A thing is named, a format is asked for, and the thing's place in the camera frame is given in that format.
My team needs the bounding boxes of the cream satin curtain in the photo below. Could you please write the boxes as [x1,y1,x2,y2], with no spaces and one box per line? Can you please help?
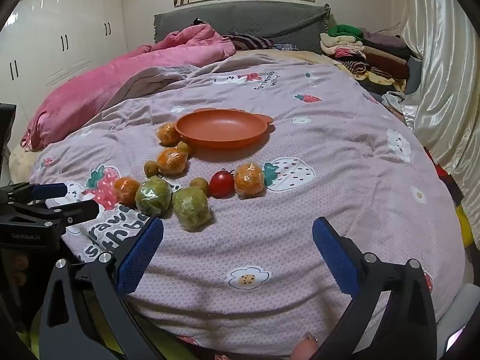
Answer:
[382,0,480,218]

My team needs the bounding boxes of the pink quilt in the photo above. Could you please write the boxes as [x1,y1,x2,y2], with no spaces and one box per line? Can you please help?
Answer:
[20,23,238,152]

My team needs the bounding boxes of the white wardrobe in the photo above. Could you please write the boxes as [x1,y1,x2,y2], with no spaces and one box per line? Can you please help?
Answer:
[0,0,124,151]

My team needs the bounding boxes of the green citrus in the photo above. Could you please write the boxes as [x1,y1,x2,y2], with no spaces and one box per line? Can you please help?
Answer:
[172,187,212,232]
[135,177,174,218]

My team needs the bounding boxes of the orange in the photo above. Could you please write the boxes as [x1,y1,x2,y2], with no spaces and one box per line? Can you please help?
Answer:
[155,122,181,147]
[156,148,188,176]
[113,177,141,208]
[234,162,266,199]

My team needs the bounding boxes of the pile of folded clothes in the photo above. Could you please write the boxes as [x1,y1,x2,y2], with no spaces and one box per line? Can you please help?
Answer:
[319,24,422,94]

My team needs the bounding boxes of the strawberry printed blanket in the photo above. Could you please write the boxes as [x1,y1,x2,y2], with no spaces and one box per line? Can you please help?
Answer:
[28,60,467,357]

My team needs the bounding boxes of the person's left hand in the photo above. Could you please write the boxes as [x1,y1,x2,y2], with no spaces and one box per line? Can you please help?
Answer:
[9,252,30,289]

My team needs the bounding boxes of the yellow-green garment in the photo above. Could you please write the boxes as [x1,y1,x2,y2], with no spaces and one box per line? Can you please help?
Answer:
[19,307,47,360]

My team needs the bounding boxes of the orange plate with ears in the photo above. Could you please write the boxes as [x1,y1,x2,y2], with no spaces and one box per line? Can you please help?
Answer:
[175,108,274,149]

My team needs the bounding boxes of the person's right hand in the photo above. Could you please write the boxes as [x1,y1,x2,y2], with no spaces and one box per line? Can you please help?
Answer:
[292,332,319,360]

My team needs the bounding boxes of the grey padded headboard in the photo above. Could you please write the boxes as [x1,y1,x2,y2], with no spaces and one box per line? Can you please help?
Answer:
[154,4,331,51]

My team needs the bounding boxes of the dark striped cloth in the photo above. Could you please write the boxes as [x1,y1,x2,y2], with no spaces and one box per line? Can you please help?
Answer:
[224,33,276,51]

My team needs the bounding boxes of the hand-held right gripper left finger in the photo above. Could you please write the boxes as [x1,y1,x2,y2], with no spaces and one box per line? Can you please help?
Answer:
[38,217,166,360]

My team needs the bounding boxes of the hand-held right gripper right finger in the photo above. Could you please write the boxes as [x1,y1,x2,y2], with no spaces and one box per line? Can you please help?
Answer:
[312,217,439,360]

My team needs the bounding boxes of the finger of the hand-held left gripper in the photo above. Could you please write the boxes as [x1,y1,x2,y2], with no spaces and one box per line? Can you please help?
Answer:
[22,199,101,229]
[7,182,69,205]

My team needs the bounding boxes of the red tomato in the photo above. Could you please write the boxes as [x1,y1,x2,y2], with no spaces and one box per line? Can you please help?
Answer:
[209,170,236,199]

